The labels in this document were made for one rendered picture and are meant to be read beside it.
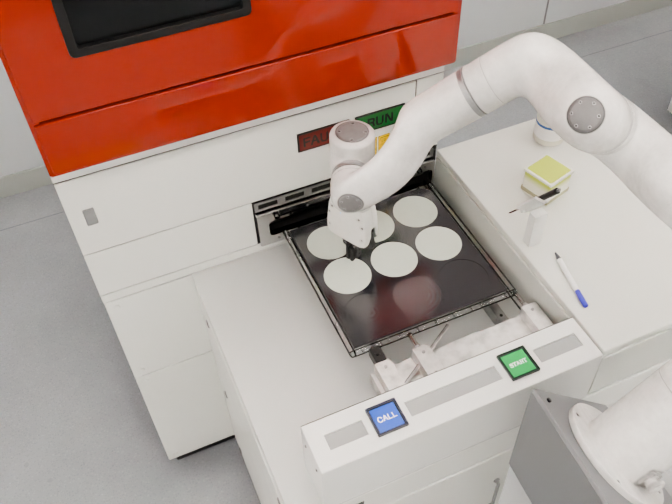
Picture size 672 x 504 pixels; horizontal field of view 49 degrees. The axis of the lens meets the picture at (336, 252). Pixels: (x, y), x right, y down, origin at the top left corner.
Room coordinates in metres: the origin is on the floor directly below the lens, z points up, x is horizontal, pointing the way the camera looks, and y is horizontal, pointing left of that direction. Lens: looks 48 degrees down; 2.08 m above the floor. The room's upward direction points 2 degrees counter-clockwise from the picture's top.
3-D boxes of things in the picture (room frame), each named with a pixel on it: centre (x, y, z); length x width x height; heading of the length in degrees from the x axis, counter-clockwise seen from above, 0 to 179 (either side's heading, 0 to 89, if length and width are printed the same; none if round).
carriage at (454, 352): (0.81, -0.24, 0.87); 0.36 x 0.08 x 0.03; 112
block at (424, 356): (0.78, -0.17, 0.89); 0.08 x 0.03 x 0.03; 22
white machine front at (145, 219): (1.18, 0.14, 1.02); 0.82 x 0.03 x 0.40; 112
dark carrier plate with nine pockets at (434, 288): (1.05, -0.12, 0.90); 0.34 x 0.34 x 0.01; 22
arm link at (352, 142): (1.06, -0.04, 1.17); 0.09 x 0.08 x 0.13; 176
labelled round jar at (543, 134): (1.35, -0.51, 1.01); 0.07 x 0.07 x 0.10
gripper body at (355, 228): (1.06, -0.04, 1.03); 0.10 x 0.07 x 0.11; 49
